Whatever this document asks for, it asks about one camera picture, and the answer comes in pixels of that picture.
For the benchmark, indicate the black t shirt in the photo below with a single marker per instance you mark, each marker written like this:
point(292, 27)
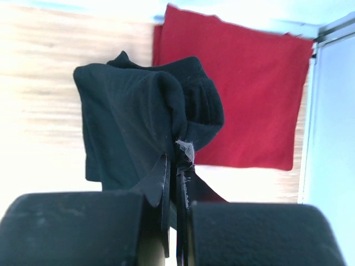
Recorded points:
point(132, 115)

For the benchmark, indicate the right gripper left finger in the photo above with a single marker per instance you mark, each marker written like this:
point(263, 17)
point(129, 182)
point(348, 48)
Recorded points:
point(121, 227)

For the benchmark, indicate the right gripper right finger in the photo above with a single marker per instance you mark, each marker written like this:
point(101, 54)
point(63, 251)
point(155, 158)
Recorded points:
point(212, 231)

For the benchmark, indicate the folded dark red t shirt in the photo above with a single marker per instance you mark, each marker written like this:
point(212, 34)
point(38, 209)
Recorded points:
point(260, 77)

